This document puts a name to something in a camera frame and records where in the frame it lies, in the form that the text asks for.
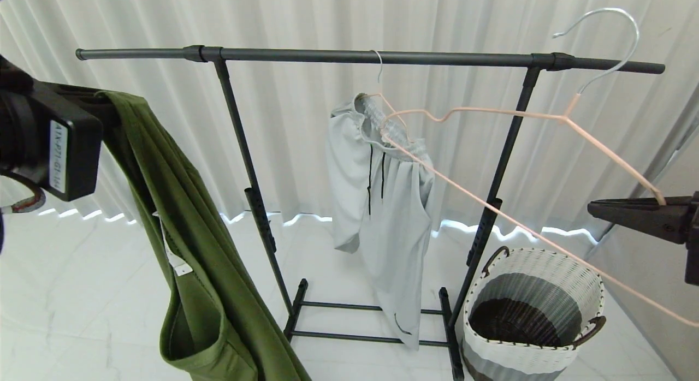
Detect black clothes rack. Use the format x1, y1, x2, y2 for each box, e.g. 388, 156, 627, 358
75, 45, 666, 381

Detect white curtain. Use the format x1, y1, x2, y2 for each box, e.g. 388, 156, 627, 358
0, 0, 699, 246

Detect pink clothes hanger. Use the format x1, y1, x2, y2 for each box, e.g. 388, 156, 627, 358
367, 50, 432, 164
380, 8, 699, 328

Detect pale grey shorts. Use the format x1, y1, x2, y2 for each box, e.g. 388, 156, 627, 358
326, 93, 436, 350

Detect white laundry basket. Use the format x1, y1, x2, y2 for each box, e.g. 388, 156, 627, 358
461, 246, 607, 381

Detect green garment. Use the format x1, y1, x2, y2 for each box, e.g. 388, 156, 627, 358
96, 91, 312, 381

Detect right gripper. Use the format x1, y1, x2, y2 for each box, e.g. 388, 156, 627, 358
685, 191, 699, 287

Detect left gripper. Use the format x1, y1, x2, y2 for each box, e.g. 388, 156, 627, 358
25, 82, 104, 202

